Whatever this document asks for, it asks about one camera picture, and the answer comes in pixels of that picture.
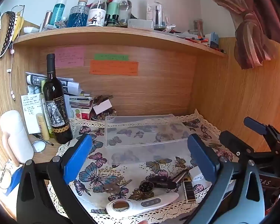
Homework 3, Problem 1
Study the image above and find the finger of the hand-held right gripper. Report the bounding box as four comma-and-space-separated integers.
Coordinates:
219, 131, 267, 166
244, 117, 280, 145

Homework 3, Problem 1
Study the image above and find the black pen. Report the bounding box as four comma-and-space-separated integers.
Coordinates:
33, 133, 54, 146

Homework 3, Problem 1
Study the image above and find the clear glass jar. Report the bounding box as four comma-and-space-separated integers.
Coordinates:
118, 0, 133, 24

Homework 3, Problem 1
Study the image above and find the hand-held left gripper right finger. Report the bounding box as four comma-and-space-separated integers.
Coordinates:
180, 134, 265, 224

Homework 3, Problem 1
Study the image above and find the glass bottle with blue liquid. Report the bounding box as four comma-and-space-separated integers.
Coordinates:
66, 0, 90, 28

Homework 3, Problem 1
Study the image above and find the bowl of nuts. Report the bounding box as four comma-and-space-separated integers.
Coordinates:
90, 94, 118, 122

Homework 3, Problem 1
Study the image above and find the clear packaged item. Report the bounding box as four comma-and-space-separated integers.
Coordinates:
146, 1, 165, 26

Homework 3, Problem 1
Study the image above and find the black and gold box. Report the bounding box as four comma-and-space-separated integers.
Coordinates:
183, 177, 196, 202

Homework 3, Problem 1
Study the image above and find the yellow lip balm tube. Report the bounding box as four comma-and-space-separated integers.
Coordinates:
36, 113, 50, 141

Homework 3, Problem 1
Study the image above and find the pile of pens and markers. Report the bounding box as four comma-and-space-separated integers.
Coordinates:
154, 24, 225, 52

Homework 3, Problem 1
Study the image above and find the small round mirror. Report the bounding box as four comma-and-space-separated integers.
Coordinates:
32, 139, 46, 153

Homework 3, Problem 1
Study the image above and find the clear plastic container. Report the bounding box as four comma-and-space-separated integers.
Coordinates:
105, 113, 196, 166

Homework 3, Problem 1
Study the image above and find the bunch of metal keys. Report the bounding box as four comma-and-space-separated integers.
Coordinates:
103, 180, 132, 193

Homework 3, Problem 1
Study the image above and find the black bead necklace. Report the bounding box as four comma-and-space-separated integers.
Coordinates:
0, 11, 17, 55

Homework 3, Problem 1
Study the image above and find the dark wine bottle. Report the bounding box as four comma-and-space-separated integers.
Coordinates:
42, 54, 73, 144

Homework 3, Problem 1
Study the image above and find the brown curtain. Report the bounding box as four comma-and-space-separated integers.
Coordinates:
198, 0, 280, 70

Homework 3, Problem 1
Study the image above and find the white card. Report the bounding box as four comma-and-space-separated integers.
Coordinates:
93, 99, 113, 115

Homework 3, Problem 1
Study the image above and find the butterfly print lace tablecloth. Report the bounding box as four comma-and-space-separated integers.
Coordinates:
48, 109, 239, 224

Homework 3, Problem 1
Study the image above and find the silver tube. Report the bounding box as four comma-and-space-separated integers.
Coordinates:
41, 10, 52, 30

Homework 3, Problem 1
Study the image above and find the white plastic box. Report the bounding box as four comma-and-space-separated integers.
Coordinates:
127, 19, 155, 31

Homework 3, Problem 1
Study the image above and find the wire ring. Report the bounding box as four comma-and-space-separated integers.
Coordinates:
0, 162, 15, 190

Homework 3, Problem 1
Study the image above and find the black oblong gadget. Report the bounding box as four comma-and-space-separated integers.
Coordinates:
152, 176, 178, 190

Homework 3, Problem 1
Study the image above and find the small white box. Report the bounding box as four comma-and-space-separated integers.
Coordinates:
189, 166, 212, 189

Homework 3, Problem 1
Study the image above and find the small round dark tin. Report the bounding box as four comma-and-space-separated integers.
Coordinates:
139, 181, 154, 193

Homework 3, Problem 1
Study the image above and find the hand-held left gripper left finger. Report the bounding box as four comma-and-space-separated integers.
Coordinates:
16, 133, 101, 224

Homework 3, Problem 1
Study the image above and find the green paper note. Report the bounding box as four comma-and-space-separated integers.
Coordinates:
94, 54, 129, 61

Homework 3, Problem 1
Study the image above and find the white cup with pink handle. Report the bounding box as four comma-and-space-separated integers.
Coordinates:
0, 110, 35, 165

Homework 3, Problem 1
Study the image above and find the stack of papers and books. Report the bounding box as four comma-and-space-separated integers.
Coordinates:
26, 72, 83, 97

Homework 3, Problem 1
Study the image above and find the green pump bottle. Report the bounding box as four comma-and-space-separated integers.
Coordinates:
105, 0, 121, 26

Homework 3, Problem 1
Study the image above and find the white handheld thermometer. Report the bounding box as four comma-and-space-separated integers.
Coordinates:
106, 192, 180, 218

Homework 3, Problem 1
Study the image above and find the pink paper note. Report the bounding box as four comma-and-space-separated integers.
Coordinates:
55, 47, 85, 68

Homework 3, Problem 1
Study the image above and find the white handwritten paper sheet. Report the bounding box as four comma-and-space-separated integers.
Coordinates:
21, 93, 46, 135

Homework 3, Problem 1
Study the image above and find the tall teal bottle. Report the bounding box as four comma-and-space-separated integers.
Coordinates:
49, 0, 68, 26

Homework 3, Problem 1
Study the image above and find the glass with pens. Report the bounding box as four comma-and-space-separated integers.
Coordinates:
193, 19, 204, 37

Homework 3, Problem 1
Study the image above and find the brown metallic tube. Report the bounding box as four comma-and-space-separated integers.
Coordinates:
171, 168, 190, 184

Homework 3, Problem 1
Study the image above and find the wooden shelf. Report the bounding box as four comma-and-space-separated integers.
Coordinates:
13, 26, 228, 58

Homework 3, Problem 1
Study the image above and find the orange paper note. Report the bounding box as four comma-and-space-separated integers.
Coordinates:
90, 60, 139, 76

